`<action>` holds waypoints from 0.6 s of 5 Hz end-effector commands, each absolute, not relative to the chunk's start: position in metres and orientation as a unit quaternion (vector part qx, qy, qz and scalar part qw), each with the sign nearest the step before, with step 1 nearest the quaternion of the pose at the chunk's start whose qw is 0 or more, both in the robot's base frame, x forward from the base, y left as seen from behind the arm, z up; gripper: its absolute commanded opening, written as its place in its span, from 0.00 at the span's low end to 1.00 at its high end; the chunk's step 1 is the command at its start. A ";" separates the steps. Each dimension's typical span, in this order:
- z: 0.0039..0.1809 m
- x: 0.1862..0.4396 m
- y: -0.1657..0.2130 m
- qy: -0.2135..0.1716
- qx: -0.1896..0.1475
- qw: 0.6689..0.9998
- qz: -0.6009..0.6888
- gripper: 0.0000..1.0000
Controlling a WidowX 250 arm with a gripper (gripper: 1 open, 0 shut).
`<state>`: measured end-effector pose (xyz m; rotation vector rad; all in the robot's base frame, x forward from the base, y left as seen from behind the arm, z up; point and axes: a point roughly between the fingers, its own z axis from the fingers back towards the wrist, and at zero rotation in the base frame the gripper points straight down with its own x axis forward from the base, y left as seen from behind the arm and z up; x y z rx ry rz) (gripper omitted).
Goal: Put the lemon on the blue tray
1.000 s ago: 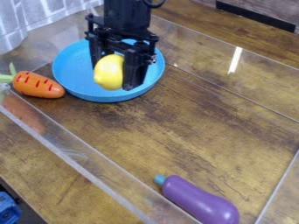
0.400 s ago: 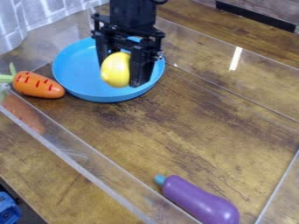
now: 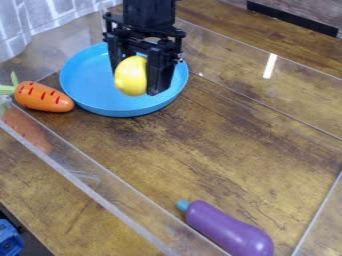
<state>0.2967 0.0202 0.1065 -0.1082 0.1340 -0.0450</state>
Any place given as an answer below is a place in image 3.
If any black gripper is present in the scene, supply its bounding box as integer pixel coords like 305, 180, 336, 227
103, 0, 186, 96

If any yellow toy lemon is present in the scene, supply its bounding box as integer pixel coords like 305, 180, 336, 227
115, 56, 148, 96

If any blue round tray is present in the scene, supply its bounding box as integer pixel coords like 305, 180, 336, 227
59, 43, 190, 117

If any orange toy carrot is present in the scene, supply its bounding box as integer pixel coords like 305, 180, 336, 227
0, 72, 75, 113

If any white patterned curtain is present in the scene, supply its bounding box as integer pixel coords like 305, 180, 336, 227
0, 0, 123, 63

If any purple toy eggplant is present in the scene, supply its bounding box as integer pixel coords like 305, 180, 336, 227
177, 199, 274, 256

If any blue object at corner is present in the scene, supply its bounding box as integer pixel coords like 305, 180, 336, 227
0, 219, 25, 256

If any clear acrylic enclosure wall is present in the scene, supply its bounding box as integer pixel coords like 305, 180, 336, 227
0, 6, 342, 256

